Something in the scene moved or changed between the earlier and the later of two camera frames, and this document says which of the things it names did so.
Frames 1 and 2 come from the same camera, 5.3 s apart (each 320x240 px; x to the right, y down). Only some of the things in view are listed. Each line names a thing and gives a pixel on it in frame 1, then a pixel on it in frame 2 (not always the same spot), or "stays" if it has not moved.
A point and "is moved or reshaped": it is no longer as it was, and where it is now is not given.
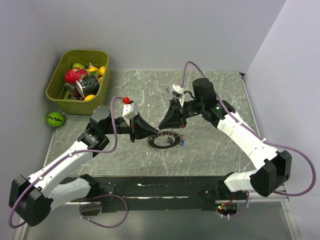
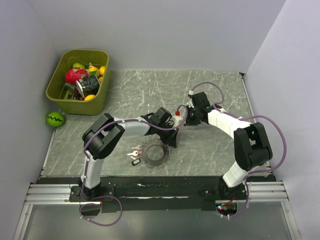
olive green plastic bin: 63,60 stays
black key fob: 170,140 is moved or reshaped
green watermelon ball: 55,119 stays
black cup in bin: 88,85 stays
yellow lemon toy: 102,70 stays
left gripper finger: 147,133 to 169,137
